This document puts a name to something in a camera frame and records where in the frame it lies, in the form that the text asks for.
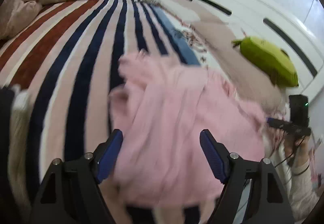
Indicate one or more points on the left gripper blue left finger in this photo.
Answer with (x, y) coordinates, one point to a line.
(69, 192)

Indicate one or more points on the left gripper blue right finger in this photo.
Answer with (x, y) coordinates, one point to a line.
(267, 201)

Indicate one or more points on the pink dotted pajama top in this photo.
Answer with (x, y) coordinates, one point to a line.
(161, 109)

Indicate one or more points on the cream sweater right forearm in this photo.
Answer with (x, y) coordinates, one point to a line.
(302, 196)

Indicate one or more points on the person's right hand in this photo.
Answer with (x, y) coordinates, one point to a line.
(296, 153)

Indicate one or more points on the beige striped pillow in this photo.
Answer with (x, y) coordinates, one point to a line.
(251, 83)

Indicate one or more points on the green avocado plush toy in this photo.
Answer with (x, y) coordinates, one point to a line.
(270, 59)

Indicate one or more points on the striped fleece bed blanket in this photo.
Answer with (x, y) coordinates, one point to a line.
(66, 62)

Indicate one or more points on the white bed headboard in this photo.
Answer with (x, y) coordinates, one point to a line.
(268, 20)

